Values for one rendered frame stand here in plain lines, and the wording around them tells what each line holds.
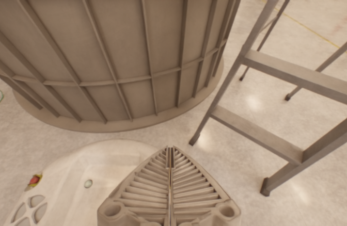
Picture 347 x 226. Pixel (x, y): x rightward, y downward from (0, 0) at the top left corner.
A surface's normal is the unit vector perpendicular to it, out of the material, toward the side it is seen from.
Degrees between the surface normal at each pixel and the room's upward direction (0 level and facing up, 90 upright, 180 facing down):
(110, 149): 0
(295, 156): 0
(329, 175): 0
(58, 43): 90
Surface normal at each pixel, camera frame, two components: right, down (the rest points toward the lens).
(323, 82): 0.04, -0.60
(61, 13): 0.15, 0.79
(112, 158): 0.00, 0.54
